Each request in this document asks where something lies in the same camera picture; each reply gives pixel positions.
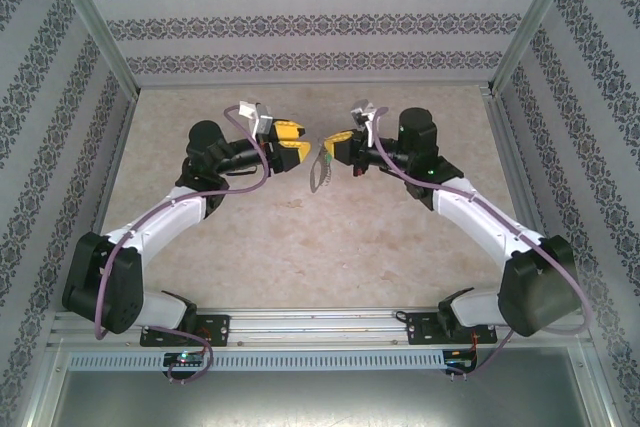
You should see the grey metal sheet panel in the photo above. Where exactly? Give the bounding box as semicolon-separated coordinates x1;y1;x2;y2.
29;346;617;427

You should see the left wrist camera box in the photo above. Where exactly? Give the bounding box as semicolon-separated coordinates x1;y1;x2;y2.
238;100;275;134

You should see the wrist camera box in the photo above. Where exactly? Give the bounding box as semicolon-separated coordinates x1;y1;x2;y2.
238;100;275;134
351;99;389;146

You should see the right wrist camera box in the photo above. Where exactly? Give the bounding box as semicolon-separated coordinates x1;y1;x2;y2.
351;99;389;146

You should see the back aluminium rail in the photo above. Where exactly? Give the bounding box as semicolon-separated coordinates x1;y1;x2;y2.
134;77;496;93

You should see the right aluminium side rail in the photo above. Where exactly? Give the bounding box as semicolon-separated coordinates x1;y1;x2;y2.
479;86;574;309

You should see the aluminium side rail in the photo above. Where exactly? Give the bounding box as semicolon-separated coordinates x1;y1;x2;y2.
67;89;142;313
479;86;574;309

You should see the left aluminium side rail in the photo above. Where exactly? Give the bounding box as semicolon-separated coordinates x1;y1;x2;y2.
67;89;142;313

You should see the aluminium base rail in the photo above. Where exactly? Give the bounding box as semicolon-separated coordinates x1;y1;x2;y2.
48;308;587;349

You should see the right aluminium corner post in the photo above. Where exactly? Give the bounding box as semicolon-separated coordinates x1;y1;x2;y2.
488;0;586;96

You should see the aluminium corner post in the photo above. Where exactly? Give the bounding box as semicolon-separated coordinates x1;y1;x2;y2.
488;0;586;96
39;0;142;98

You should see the left aluminium corner post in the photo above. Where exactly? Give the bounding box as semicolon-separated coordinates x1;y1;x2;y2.
39;0;142;98

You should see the slotted grey cable duct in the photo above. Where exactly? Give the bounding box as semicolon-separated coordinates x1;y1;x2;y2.
67;350;447;372

